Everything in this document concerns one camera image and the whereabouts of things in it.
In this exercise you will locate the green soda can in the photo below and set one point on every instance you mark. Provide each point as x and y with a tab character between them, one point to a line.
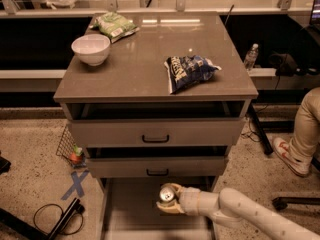
167	195

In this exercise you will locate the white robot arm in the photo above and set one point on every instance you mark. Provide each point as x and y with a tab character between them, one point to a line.
228	208

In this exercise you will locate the person's leg and shoe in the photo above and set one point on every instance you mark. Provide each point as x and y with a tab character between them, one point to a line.
297	154

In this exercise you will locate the grey drawer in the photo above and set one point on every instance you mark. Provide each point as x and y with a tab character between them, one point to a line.
156	132
157	161
129	212

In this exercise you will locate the grey drawer cabinet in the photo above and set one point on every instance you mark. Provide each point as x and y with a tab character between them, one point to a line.
133	82

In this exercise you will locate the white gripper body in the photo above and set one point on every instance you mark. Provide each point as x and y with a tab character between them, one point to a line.
189	200

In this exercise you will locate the black chair base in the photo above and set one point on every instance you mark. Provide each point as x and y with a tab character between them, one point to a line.
281	203

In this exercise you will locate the grey bottom drawer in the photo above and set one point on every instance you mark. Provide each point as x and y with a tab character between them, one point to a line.
129	212

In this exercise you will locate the green chip bag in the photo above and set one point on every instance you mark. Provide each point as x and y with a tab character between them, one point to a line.
114	26

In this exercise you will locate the grey middle drawer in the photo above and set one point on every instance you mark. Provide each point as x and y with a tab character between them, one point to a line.
157	161

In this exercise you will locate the clear water bottle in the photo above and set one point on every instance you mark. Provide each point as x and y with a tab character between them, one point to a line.
251	57

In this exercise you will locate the white bowl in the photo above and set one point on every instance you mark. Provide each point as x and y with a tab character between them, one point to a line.
92	49

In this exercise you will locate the grey top drawer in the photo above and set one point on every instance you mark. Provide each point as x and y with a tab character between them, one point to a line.
156	132

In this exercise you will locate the wire mesh basket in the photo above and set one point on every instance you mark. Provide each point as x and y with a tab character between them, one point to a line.
69	151

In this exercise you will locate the black stand with cable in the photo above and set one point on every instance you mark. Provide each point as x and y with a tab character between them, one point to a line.
49	222

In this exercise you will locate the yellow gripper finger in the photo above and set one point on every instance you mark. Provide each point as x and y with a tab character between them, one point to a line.
175	186
172	207

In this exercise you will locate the blue tape cross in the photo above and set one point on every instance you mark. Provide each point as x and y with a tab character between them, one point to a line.
76	187

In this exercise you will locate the blue chip bag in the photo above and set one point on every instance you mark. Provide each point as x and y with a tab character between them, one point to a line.
186	71

